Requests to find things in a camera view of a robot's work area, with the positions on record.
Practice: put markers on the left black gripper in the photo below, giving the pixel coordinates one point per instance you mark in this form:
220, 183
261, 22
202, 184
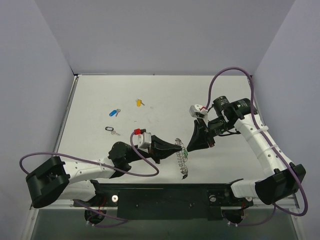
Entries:
154, 148

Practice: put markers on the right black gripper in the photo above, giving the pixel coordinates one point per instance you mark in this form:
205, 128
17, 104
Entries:
205, 132

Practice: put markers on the green tag key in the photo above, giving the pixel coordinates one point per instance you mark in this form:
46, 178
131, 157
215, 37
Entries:
185, 153

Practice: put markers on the metal disc with keyrings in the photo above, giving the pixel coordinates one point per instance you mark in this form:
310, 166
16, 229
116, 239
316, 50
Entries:
180, 158

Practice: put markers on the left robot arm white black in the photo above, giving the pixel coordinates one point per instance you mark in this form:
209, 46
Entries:
67, 177

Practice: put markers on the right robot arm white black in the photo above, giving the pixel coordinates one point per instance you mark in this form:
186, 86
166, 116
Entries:
282, 176

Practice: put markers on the yellow tag key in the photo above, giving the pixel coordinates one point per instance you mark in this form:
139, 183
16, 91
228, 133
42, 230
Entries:
139, 103

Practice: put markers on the blue tag key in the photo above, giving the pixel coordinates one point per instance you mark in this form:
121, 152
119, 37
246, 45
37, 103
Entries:
115, 112

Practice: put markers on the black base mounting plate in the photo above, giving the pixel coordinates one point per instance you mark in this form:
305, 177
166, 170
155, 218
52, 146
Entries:
169, 201

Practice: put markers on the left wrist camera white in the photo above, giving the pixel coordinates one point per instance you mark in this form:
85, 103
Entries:
144, 138

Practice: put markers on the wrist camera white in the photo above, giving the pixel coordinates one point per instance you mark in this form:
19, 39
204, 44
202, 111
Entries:
144, 138
199, 112

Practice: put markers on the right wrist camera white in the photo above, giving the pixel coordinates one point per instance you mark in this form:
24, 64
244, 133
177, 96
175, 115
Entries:
199, 112

